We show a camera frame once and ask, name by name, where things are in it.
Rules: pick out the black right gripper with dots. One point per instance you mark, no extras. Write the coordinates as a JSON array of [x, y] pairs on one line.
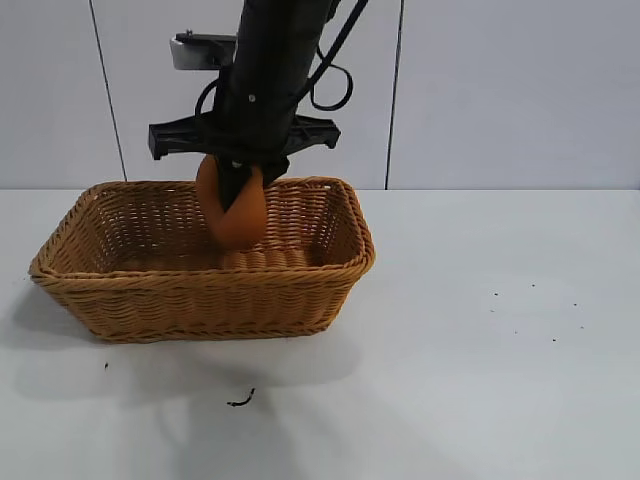
[[172, 136]]

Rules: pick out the soft orange citrus fruit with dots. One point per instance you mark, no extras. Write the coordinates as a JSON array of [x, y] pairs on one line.
[[245, 220]]

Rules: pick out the woven tan wicker basket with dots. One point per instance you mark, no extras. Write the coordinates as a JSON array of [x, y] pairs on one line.
[[200, 305]]

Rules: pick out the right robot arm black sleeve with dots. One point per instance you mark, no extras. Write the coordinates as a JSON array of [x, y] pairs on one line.
[[270, 75]]

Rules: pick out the black curved debris strand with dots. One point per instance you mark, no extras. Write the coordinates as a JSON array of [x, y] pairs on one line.
[[242, 401]]

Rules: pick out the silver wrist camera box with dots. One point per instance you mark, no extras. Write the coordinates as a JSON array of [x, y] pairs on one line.
[[200, 50]]

